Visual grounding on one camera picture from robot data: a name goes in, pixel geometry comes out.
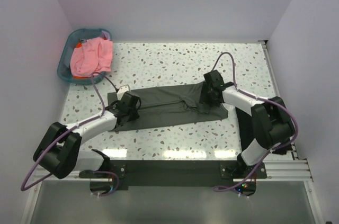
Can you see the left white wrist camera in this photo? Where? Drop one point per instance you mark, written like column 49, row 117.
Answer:
column 123, row 89

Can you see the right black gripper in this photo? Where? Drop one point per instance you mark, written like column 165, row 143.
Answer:
column 203, row 98

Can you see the aluminium frame rail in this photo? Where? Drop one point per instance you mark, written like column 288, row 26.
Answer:
column 276, row 170

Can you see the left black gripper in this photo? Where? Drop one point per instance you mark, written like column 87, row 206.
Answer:
column 134, row 115

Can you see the black folded t-shirt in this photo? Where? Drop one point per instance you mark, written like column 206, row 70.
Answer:
column 268, row 125

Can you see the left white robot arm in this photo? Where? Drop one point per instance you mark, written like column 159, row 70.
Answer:
column 59, row 151

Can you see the teal laundry basket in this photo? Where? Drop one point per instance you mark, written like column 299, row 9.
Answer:
column 63, row 70

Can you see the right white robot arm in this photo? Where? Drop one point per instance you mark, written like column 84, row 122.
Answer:
column 244, row 100

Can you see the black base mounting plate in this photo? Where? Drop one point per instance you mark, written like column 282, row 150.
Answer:
column 171, row 173

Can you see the dark green t-shirt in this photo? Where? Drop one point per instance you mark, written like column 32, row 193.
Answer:
column 167, row 106

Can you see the pink t-shirt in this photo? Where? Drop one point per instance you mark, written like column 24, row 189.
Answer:
column 94, row 56

